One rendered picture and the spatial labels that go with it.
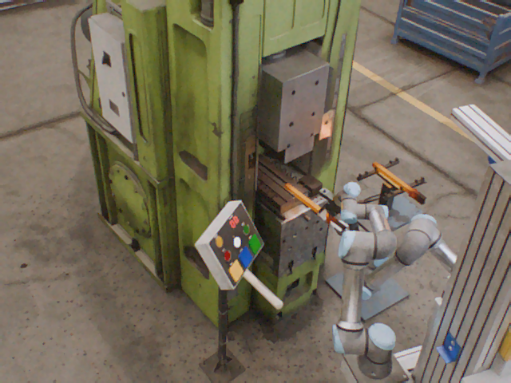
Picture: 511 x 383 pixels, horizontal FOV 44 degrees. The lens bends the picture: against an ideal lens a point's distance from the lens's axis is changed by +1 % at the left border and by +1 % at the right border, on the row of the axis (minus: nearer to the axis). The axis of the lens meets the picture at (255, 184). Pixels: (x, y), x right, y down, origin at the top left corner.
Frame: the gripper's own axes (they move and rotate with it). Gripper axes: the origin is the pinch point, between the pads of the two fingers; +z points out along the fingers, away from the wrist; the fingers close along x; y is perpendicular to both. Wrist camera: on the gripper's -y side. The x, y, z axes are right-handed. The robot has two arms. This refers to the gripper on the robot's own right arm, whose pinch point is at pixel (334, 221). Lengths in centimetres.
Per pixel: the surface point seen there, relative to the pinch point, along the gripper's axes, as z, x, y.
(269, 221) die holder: 32.4, -16.0, 15.1
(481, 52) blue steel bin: 137, 350, 71
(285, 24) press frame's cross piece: 42, -4, -95
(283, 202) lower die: 29.0, -9.2, 2.2
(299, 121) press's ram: 27, -4, -50
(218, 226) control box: 17, -62, -19
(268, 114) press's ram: 36, -17, -55
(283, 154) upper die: 28.2, -12.3, -32.4
